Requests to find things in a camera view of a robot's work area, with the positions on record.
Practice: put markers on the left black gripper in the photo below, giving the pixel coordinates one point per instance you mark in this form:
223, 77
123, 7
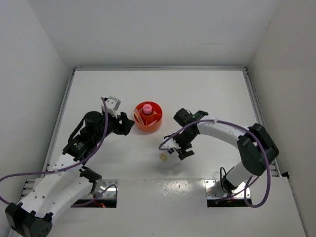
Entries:
126, 124

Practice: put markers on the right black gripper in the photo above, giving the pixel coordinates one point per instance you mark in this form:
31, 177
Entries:
182, 152

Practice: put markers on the small tan sharpener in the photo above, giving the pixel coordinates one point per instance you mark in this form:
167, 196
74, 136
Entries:
163, 157

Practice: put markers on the pink glue bottle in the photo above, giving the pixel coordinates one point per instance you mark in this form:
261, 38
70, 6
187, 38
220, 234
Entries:
147, 109

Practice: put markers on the pink thin pencil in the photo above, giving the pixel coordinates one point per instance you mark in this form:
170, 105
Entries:
142, 120

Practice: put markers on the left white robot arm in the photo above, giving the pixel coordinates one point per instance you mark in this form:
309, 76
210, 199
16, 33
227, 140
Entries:
69, 179

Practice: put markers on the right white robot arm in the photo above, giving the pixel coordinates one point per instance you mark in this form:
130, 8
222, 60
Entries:
253, 144

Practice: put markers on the orange round organizer container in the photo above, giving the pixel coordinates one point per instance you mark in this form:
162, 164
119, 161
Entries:
156, 115

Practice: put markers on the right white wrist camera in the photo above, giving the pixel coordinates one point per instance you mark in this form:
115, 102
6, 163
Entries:
169, 145

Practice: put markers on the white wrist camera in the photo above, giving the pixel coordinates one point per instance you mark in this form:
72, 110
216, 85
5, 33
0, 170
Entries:
112, 105
169, 145

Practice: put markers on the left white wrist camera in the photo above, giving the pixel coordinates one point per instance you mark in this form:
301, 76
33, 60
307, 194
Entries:
112, 105

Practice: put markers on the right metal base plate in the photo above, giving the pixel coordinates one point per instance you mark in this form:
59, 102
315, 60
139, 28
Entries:
214, 190

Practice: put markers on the metal base plate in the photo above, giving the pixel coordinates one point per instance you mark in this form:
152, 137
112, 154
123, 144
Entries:
108, 187
214, 190

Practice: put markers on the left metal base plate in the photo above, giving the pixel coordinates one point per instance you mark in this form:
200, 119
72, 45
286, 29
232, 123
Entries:
108, 187

